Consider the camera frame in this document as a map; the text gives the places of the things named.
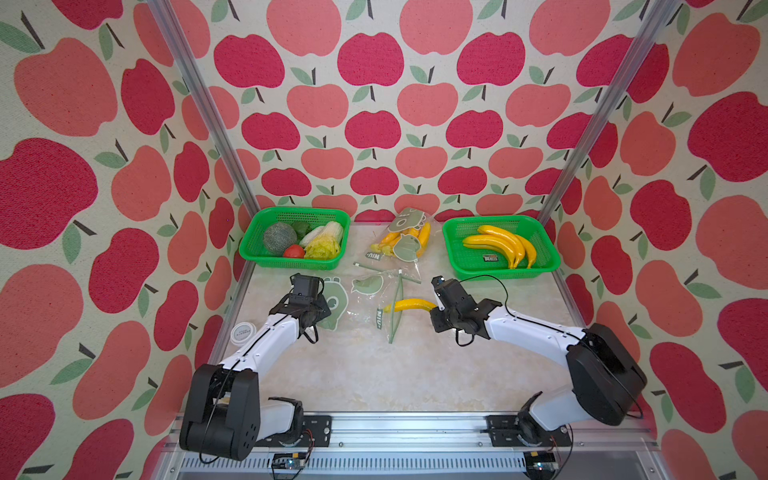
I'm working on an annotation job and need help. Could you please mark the zip-top bag with dinosaur print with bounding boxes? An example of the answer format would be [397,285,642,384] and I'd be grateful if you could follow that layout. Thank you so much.
[318,271,408,344]

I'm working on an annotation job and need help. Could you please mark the green basket with vegetables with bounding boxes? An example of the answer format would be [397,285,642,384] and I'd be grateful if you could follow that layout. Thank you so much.
[239,207,351,270]

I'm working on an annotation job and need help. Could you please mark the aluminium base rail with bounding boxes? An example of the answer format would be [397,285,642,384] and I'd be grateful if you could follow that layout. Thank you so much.
[148,412,673,479]

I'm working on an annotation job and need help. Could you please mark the red tomato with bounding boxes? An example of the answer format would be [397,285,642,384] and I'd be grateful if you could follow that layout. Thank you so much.
[283,244,305,259]

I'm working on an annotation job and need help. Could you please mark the green broccoli head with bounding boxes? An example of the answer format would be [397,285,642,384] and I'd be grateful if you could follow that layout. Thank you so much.
[262,222,298,256]

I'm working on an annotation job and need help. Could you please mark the bananas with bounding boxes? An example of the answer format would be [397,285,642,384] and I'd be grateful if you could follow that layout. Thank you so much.
[370,223,431,262]

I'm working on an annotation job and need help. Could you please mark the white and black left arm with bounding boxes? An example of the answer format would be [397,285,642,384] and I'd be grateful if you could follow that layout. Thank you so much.
[179,273,331,464]

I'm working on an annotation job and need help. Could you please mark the single yellow banana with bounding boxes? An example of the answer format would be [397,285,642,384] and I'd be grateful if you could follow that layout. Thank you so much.
[383,299,437,313]

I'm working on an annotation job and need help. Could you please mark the yellow banana bunch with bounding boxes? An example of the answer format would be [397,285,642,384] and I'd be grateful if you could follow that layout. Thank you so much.
[462,225,538,269]

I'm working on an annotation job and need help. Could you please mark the green pepper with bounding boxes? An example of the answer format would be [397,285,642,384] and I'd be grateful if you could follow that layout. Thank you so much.
[291,221,312,240]

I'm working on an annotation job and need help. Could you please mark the aluminium frame post left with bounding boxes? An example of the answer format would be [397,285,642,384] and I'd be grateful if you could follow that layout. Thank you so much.
[148,0,259,216]

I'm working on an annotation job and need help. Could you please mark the empty green plastic basket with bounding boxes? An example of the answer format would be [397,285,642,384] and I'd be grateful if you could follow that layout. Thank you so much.
[443,215,560,280]

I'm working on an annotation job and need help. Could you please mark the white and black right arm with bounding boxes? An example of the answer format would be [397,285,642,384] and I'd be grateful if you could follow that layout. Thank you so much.
[430,276,647,446]

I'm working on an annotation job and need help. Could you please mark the yellow-green cabbage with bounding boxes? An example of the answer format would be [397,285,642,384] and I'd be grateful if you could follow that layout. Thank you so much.
[299,221,344,260]

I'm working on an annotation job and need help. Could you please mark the small white lidded bottle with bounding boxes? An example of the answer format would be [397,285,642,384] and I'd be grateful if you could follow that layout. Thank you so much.
[230,322,258,348]

